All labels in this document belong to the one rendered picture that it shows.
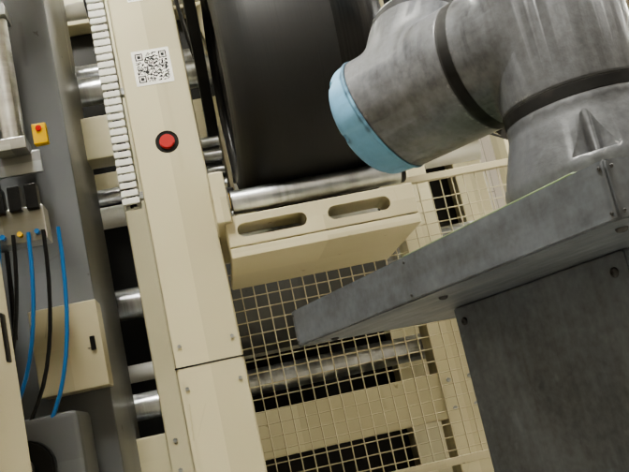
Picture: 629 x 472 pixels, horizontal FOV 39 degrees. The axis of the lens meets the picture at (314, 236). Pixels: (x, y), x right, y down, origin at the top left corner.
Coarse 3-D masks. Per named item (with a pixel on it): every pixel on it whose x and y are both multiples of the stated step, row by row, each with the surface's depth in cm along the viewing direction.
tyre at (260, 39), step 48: (240, 0) 161; (288, 0) 161; (336, 0) 162; (240, 48) 160; (288, 48) 160; (336, 48) 161; (240, 96) 163; (288, 96) 161; (240, 144) 169; (288, 144) 165; (336, 144) 167
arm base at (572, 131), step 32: (544, 96) 85; (576, 96) 84; (608, 96) 83; (512, 128) 89; (544, 128) 85; (576, 128) 83; (608, 128) 81; (512, 160) 89; (544, 160) 84; (576, 160) 81; (512, 192) 88
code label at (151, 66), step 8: (160, 48) 179; (136, 56) 178; (144, 56) 179; (152, 56) 179; (160, 56) 179; (168, 56) 179; (136, 64) 178; (144, 64) 178; (152, 64) 178; (160, 64) 179; (168, 64) 179; (136, 72) 178; (144, 72) 178; (152, 72) 178; (160, 72) 178; (168, 72) 178; (136, 80) 177; (144, 80) 178; (152, 80) 178; (160, 80) 178; (168, 80) 178
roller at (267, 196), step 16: (320, 176) 169; (336, 176) 169; (352, 176) 169; (368, 176) 169; (384, 176) 170; (400, 176) 171; (240, 192) 167; (256, 192) 167; (272, 192) 167; (288, 192) 167; (304, 192) 168; (320, 192) 169; (336, 192) 169; (240, 208) 167; (256, 208) 168
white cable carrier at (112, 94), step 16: (96, 0) 181; (96, 16) 181; (96, 32) 181; (96, 48) 179; (112, 48) 183; (112, 64) 179; (112, 80) 178; (112, 96) 178; (112, 112) 177; (112, 144) 177; (128, 144) 176; (128, 160) 175; (128, 176) 174; (128, 192) 173; (128, 208) 177
